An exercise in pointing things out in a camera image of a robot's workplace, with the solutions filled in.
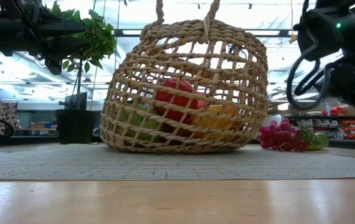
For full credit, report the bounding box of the woven wicker basket with handles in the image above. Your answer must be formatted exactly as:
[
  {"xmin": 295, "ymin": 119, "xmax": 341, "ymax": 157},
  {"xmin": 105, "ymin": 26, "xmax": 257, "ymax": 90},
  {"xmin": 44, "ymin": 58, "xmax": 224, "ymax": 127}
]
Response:
[{"xmin": 98, "ymin": 0, "xmax": 269, "ymax": 155}]

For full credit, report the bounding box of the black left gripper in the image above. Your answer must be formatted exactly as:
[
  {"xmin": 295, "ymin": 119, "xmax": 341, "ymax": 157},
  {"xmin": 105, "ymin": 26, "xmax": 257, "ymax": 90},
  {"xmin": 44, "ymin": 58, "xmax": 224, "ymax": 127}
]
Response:
[{"xmin": 7, "ymin": 0, "xmax": 92, "ymax": 57}]

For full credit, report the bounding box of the orange-red round apple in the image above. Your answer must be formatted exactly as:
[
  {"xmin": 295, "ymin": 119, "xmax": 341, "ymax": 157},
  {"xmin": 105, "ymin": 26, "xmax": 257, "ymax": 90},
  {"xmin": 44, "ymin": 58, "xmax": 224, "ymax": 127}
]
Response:
[{"xmin": 153, "ymin": 78, "xmax": 207, "ymax": 123}]

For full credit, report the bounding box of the green leafy indoor tree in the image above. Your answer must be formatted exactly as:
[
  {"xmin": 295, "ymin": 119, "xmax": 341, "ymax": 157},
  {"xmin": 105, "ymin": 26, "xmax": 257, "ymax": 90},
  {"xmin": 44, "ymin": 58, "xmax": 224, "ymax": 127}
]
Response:
[{"xmin": 45, "ymin": 1, "xmax": 118, "ymax": 110}]

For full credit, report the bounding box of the yellow-orange fruit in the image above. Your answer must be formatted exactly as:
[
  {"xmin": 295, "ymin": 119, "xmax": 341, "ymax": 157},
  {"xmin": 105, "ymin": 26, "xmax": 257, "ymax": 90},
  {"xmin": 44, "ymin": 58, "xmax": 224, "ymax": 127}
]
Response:
[{"xmin": 192, "ymin": 104, "xmax": 241, "ymax": 140}]

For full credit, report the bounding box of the black plant pot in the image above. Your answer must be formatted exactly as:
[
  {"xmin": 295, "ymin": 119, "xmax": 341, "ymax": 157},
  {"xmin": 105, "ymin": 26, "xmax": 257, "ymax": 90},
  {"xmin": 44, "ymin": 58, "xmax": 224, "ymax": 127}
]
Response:
[{"xmin": 55, "ymin": 108, "xmax": 98, "ymax": 145}]

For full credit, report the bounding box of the dark hanging device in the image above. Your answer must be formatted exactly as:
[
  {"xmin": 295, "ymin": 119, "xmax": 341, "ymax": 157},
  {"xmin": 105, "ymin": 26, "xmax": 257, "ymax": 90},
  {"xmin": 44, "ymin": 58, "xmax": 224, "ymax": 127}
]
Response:
[{"xmin": 227, "ymin": 43, "xmax": 240, "ymax": 60}]

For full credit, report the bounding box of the small green fruit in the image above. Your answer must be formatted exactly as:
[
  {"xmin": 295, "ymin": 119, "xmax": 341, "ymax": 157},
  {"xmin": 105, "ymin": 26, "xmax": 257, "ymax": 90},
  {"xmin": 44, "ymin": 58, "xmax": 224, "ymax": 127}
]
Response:
[{"xmin": 308, "ymin": 132, "xmax": 330, "ymax": 151}]

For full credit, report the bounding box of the white cabinet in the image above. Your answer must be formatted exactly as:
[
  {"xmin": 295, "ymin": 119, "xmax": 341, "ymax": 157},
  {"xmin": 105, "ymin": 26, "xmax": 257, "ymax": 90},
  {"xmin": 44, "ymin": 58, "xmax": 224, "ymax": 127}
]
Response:
[{"xmin": 261, "ymin": 114, "xmax": 283, "ymax": 126}]

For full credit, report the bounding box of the black shelf table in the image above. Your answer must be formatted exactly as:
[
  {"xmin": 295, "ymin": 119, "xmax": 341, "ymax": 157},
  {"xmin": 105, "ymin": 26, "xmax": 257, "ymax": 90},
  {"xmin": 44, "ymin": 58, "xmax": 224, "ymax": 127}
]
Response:
[{"xmin": 285, "ymin": 113, "xmax": 355, "ymax": 149}]

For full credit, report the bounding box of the black frame rail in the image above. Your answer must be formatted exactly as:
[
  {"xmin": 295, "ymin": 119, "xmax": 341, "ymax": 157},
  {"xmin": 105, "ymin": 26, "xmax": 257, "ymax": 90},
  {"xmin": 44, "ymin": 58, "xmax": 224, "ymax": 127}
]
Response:
[{"xmin": 0, "ymin": 134, "xmax": 60, "ymax": 147}]

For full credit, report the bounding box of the grey woven placemat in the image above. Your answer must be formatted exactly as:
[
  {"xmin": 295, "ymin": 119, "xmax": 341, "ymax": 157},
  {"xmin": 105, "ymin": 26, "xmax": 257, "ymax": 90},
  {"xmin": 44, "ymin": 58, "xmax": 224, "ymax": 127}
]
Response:
[{"xmin": 0, "ymin": 142, "xmax": 355, "ymax": 181}]

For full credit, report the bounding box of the black monitor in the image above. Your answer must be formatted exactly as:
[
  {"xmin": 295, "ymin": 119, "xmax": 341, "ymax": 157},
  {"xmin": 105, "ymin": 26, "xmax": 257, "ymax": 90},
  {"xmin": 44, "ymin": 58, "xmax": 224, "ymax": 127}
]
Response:
[{"xmin": 58, "ymin": 91, "xmax": 88, "ymax": 111}]

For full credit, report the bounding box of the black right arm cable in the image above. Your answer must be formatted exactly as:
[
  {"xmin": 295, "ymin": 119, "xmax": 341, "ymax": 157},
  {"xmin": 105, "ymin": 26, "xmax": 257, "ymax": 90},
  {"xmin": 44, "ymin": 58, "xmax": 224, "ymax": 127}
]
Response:
[{"xmin": 286, "ymin": 46, "xmax": 336, "ymax": 110}]

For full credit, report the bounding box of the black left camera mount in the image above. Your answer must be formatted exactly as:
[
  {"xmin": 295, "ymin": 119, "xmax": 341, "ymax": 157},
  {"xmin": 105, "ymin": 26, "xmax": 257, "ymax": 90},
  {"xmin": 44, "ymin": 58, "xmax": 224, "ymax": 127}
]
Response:
[{"xmin": 44, "ymin": 58, "xmax": 62, "ymax": 76}]

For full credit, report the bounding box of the purple grape bunch with leaf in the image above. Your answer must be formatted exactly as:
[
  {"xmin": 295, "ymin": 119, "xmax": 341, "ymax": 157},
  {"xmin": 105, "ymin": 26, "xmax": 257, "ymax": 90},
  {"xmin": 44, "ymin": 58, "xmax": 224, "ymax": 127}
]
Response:
[{"xmin": 257, "ymin": 118, "xmax": 317, "ymax": 153}]

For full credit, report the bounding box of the red object on shelf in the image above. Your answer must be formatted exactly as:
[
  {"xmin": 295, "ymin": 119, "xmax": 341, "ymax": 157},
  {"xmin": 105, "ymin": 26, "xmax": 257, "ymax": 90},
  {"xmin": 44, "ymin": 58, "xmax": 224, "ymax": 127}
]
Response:
[{"xmin": 321, "ymin": 106, "xmax": 346, "ymax": 117}]

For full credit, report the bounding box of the floral patterned chair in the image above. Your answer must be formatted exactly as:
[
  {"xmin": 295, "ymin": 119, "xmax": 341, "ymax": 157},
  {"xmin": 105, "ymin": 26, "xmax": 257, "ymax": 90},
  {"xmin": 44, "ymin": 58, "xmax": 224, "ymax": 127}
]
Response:
[{"xmin": 0, "ymin": 101, "xmax": 19, "ymax": 136}]

